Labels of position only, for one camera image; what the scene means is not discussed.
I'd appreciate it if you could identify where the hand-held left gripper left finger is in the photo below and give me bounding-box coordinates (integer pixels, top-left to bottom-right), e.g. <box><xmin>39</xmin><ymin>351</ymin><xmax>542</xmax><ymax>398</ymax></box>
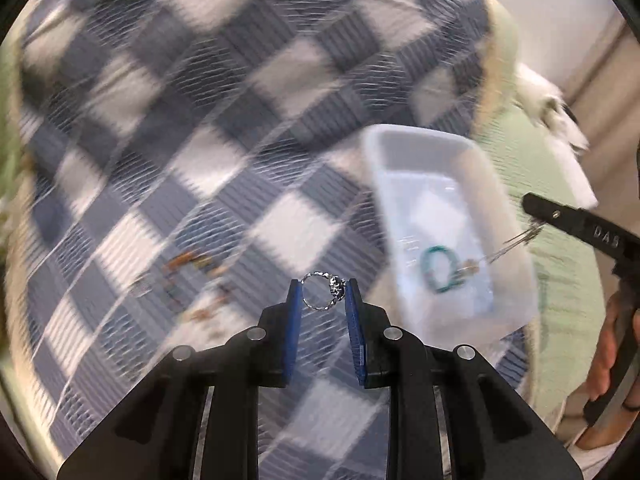
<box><xmin>57</xmin><ymin>280</ymin><xmax>303</xmax><ymax>480</ymax></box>

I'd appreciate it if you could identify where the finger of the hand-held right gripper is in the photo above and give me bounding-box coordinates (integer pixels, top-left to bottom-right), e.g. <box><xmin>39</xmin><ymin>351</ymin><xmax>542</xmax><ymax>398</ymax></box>
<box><xmin>521</xmin><ymin>194</ymin><xmax>588</xmax><ymax>236</ymax></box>

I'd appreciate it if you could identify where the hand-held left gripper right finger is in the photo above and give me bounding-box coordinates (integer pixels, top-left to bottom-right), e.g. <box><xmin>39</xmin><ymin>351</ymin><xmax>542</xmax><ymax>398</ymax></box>
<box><xmin>345</xmin><ymin>280</ymin><xmax>583</xmax><ymax>480</ymax></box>

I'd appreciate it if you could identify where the silver ring with knobby ornament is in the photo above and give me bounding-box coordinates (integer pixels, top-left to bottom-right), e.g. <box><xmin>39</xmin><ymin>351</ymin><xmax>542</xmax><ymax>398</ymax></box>
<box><xmin>300</xmin><ymin>271</ymin><xmax>347</xmax><ymax>311</ymax></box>

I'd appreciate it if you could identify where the silver chain necklace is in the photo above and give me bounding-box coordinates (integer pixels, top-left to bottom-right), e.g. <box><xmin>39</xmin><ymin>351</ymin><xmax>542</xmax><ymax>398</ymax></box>
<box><xmin>457</xmin><ymin>224</ymin><xmax>546</xmax><ymax>281</ymax></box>

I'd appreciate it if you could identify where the turquoise bead bracelet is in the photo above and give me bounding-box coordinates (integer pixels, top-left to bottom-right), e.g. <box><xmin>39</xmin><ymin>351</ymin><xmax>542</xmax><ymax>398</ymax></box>
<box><xmin>419</xmin><ymin>245</ymin><xmax>463</xmax><ymax>293</ymax></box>

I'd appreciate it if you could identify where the white plastic tray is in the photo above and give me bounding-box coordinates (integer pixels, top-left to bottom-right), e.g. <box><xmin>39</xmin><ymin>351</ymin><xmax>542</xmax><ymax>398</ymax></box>
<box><xmin>361</xmin><ymin>125</ymin><xmax>541</xmax><ymax>346</ymax></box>

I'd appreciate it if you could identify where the person's right hand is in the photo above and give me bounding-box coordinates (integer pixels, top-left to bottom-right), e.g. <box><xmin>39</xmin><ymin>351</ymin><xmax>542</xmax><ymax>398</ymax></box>
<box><xmin>565</xmin><ymin>290</ymin><xmax>640</xmax><ymax>453</ymax></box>

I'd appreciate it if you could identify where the green quilted cover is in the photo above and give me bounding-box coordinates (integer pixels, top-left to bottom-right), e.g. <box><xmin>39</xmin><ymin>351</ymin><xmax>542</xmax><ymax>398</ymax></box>
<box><xmin>470</xmin><ymin>10</ymin><xmax>611</xmax><ymax>426</ymax></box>

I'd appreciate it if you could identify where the white fluffy blanket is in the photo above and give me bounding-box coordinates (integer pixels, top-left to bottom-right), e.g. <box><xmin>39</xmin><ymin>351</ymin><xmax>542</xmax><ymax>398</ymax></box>
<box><xmin>515</xmin><ymin>62</ymin><xmax>601</xmax><ymax>206</ymax></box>

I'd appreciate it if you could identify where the navy and cream patterned cloth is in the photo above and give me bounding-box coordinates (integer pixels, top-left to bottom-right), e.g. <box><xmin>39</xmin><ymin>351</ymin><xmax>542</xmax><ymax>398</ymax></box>
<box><xmin>10</xmin><ymin>0</ymin><xmax>541</xmax><ymax>480</ymax></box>

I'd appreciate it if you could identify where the brown bead bracelet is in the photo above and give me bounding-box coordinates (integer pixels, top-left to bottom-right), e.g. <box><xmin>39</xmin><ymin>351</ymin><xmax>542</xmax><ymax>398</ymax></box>
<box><xmin>165</xmin><ymin>252</ymin><xmax>236</xmax><ymax>323</ymax></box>

